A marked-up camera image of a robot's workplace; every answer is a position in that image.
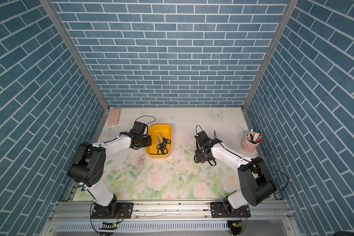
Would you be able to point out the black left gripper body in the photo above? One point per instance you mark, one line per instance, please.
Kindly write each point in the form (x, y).
(144, 141)

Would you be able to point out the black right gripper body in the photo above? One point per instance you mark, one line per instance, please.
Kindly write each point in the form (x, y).
(199, 155)

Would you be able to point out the grey black scissors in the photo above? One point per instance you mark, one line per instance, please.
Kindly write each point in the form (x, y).
(161, 150)

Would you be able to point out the black handled scissors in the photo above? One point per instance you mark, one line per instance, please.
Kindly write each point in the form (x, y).
(165, 141)

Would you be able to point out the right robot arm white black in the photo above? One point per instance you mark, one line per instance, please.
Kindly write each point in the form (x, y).
(256, 181)

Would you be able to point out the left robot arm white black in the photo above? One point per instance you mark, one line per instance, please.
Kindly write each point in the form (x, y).
(87, 165)

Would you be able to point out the yellow plastic storage box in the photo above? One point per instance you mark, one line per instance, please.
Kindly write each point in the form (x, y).
(154, 131)

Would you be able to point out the pink pencil case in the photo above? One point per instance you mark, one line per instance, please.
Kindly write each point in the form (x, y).
(114, 117)

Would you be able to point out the pink pen holder cup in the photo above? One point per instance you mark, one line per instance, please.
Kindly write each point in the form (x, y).
(248, 146)

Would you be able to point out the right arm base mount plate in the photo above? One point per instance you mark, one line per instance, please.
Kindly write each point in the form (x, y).
(224, 210)

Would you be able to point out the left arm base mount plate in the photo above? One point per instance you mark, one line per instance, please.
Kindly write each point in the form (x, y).
(115, 210)

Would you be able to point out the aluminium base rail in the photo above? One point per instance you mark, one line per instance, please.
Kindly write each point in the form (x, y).
(173, 217)

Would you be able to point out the aluminium corner frame post left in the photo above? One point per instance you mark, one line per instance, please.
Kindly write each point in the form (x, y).
(63, 32)

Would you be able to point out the aluminium corner frame post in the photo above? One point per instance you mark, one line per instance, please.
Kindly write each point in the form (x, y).
(63, 32)
(290, 7)

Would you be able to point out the aluminium corner frame post right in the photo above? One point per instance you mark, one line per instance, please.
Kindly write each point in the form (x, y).
(290, 7)

